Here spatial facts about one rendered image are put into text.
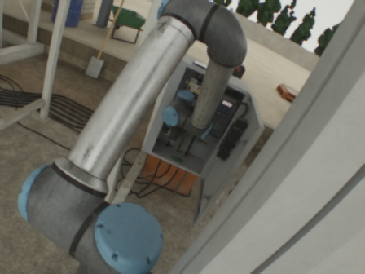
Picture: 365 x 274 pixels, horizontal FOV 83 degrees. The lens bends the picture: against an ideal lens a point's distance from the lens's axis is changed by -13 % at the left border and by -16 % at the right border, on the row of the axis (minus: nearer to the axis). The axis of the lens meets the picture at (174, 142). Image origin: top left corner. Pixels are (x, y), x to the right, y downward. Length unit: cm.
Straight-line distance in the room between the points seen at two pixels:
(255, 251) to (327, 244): 5
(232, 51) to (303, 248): 56
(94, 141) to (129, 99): 12
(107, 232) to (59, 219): 11
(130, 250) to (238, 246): 32
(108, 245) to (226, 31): 56
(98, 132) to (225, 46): 39
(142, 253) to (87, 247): 11
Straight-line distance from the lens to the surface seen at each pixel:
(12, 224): 183
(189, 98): 120
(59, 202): 54
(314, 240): 20
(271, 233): 18
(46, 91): 253
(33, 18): 430
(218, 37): 65
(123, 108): 54
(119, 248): 48
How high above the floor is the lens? 152
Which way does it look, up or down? 31 degrees down
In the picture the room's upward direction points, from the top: 25 degrees clockwise
